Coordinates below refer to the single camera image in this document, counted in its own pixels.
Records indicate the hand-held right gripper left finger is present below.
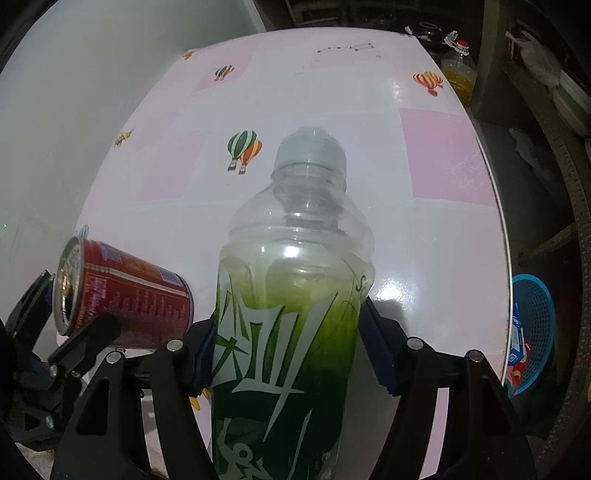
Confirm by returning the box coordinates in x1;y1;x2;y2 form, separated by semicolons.
50;305;218;480

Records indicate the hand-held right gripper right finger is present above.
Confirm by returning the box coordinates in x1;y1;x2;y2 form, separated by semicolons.
361;295;539;480

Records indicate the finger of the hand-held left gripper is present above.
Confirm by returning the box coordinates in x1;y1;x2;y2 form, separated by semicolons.
48;313;122;377
0;270;55;365

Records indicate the red drink can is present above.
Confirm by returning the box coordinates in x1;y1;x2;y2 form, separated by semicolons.
52;236;195;349

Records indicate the green plastic drink bottle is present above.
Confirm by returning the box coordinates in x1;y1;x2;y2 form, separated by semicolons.
210;126;376;480

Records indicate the blue white toothpaste box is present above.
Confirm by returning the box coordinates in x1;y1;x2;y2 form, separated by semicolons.
508;307;529;365

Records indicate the blue plastic mesh basket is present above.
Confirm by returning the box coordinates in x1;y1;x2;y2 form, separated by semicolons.
505;274;556;398

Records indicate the wooden support stick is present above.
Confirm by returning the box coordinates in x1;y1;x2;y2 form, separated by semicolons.
517;226;578;265

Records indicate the crumpled white tissue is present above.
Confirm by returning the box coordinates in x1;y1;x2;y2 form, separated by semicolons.
508;127;555;183

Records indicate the cooking oil bottle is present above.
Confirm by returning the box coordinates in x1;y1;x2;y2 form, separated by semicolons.
441;30;476;109

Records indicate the stack of bowls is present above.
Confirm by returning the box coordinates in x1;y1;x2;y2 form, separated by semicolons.
551;69;591;137

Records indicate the dark ceramic jar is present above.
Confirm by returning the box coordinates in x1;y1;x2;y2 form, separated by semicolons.
406;21;446;51

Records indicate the white plastic bag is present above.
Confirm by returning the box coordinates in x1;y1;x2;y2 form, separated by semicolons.
512;32;561;86

